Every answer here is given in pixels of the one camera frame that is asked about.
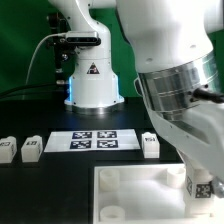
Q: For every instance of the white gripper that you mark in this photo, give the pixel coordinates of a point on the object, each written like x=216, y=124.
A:
x=199, y=134

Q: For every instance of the white square tabletop tray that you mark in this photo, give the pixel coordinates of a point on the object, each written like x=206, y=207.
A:
x=145, y=194

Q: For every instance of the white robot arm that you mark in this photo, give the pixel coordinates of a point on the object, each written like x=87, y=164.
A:
x=176, y=68

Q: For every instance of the white sheet with markers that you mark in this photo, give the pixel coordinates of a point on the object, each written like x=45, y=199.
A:
x=93, y=140

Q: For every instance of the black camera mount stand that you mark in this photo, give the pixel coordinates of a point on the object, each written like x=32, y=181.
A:
x=62, y=51

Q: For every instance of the black camera on mount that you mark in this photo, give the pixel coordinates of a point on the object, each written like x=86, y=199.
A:
x=89, y=38

